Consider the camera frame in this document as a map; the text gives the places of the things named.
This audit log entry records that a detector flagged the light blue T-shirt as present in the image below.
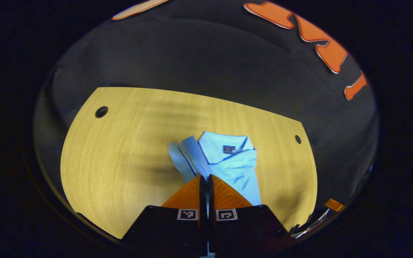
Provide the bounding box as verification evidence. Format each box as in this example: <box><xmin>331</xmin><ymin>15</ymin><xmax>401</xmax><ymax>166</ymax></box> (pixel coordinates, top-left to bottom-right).
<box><xmin>168</xmin><ymin>131</ymin><xmax>262</xmax><ymax>258</ymax></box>

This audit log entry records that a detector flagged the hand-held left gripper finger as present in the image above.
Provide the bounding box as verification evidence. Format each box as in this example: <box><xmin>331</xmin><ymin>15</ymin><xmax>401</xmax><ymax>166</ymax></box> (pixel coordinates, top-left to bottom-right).
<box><xmin>208</xmin><ymin>174</ymin><xmax>293</xmax><ymax>255</ymax></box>
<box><xmin>120</xmin><ymin>175</ymin><xmax>209</xmax><ymax>257</ymax></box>

